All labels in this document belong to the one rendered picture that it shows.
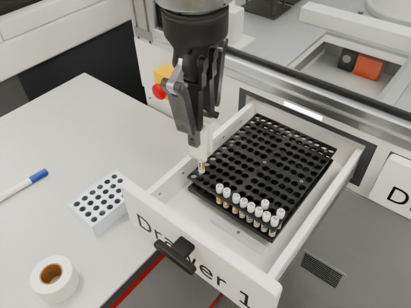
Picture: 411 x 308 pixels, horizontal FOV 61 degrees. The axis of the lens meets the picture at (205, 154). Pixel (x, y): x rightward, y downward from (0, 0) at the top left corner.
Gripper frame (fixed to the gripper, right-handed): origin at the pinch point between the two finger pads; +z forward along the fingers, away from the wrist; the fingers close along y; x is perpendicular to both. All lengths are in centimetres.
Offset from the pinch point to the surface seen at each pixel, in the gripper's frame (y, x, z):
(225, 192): -0.9, -4.9, 9.1
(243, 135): 14.1, -1.2, 10.3
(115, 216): -6.9, 16.4, 22.6
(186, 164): 3.1, 5.1, 11.1
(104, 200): -5.5, 19.9, 21.2
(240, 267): -12.4, -12.7, 7.5
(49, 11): 33, 69, 7
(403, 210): 16.2, -32.3, 17.3
